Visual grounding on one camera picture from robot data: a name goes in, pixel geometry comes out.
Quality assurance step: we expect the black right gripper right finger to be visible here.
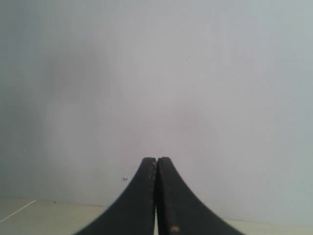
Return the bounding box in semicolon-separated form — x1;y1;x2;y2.
156;157;242;235

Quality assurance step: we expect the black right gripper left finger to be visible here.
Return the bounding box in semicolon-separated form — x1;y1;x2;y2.
78;158;157;235

